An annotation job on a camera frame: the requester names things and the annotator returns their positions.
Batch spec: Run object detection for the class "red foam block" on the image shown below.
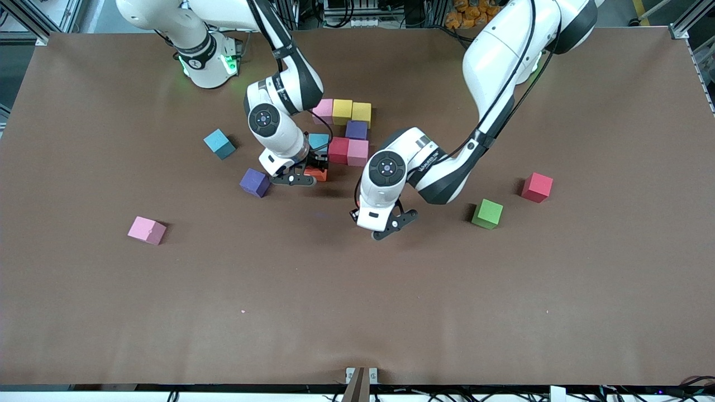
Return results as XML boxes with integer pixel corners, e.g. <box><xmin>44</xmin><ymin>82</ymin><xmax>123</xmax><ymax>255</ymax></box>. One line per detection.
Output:
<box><xmin>327</xmin><ymin>137</ymin><xmax>350</xmax><ymax>165</ymax></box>
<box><xmin>521</xmin><ymin>172</ymin><xmax>554</xmax><ymax>203</ymax></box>

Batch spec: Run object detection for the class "green foam block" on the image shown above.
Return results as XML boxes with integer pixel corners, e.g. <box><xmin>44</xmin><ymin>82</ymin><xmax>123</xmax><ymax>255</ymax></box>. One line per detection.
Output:
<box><xmin>471</xmin><ymin>198</ymin><xmax>504</xmax><ymax>230</ymax></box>

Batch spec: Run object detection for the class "pink foam block with dent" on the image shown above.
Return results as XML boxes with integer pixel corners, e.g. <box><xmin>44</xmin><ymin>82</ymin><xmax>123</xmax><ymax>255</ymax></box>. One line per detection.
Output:
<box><xmin>127</xmin><ymin>216</ymin><xmax>167</xmax><ymax>245</ymax></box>

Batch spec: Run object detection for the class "white power strip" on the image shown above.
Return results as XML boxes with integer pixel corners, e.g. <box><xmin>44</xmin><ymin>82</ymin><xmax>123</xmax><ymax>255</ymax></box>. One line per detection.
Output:
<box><xmin>326</xmin><ymin>16</ymin><xmax>392</xmax><ymax>28</ymax></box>
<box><xmin>212</xmin><ymin>2</ymin><xmax>259</xmax><ymax>22</ymax></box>

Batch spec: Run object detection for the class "bag of orange snacks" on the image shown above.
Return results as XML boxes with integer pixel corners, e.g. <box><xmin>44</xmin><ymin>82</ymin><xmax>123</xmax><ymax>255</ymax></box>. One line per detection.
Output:
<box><xmin>445</xmin><ymin>0</ymin><xmax>503</xmax><ymax>30</ymax></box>

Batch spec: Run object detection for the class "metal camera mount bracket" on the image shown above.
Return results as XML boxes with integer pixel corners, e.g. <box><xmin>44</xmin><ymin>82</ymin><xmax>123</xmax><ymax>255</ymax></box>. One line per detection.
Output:
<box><xmin>342</xmin><ymin>367</ymin><xmax>379</xmax><ymax>402</ymax></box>

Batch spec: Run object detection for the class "aluminium frame post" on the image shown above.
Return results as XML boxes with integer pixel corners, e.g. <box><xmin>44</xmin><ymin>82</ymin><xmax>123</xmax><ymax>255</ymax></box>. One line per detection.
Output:
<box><xmin>668</xmin><ymin>0</ymin><xmax>715</xmax><ymax>40</ymax></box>
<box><xmin>0</xmin><ymin>0</ymin><xmax>84</xmax><ymax>46</ymax></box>

